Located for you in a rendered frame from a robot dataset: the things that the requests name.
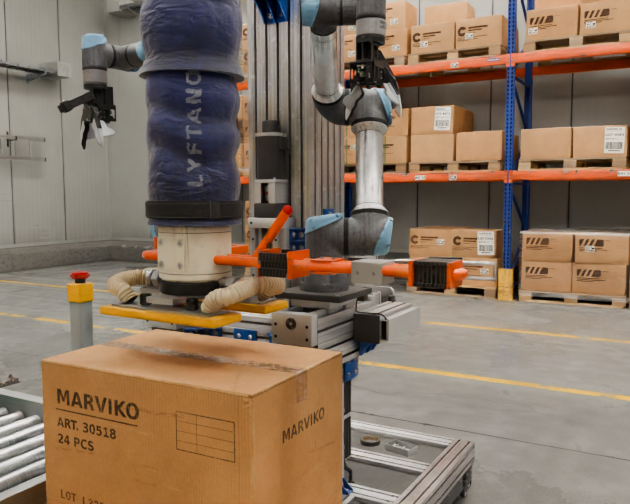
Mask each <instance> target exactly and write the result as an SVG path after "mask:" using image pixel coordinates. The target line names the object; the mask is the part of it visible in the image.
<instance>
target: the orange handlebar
mask: <svg viewBox="0 0 630 504"><path fill-rule="evenodd" d="M243 253H248V245H245V244H231V254H227V256H224V255H216V256H215V257H214V259H213V261H214V263H215V264H216V265H229V266H243V267H258V258H257V257H251V256H252V255H241V254H243ZM142 257H143V258H144V259H146V260H156V261H158V250H146V251H144V252H143V253H142ZM351 262H352V261H345V258H335V257H320V258H316V259H310V258H304V259H303V260H294V261H293V269H294V270H301V271H312V272H310V273H311V274H322V275H335V274H338V273H345V274H351V270H352V269H351ZM381 272H382V274H383V276H388V277H402V278H408V264H396V263H393V264H392V265H384V266H383V268H382V271H381ZM467 276H468V271H467V270H466V269H464V268H460V269H455V270H454V272H453V279H454V281H461V280H464V279H466V278H467Z"/></svg>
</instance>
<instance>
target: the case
mask: <svg viewBox="0 0 630 504"><path fill-rule="evenodd" d="M41 372H42V397H43V422H44V447H45V472H46V497H47V504H342V352H339V351H331V350H323V349H315V348H306V347H298V346H290V345H282V344H274V343H266V342H257V341H249V340H241V339H233V338H225V337H217V336H208V335H200V334H192V333H184V332H176V331H168V330H159V329H155V330H151V331H147V332H143V333H140V334H136V335H132V336H128V337H124V338H121V339H117V340H113V341H109V342H105V343H102V344H98V345H94V346H90V347H86V348H83V349H79V350H75V351H71V352H68V353H64V354H60V355H56V356H52V357H49V358H45V359H42V360H41Z"/></svg>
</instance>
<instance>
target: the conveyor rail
mask: <svg viewBox="0 0 630 504"><path fill-rule="evenodd" d="M2 407H4V408H6V409H7V411H8V414H11V413H14V412H17V411H21V412H22V413H23V414H24V418H28V417H31V416H33V415H37V416H39V417H40V419H41V423H43V397H39V396H34V395H30V394H25V393H21V392H16V391H11V390H7V389H2V388H0V408H2Z"/></svg>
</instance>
